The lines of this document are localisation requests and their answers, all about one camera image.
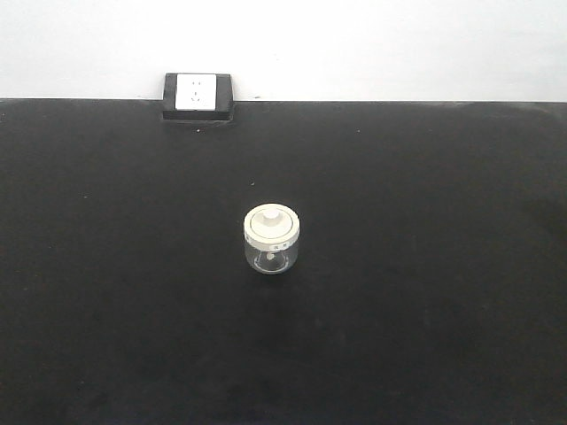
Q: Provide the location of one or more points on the black white power socket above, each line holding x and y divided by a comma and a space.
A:
198, 97

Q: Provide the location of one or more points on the glass jar with cream lid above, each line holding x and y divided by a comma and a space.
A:
271, 235

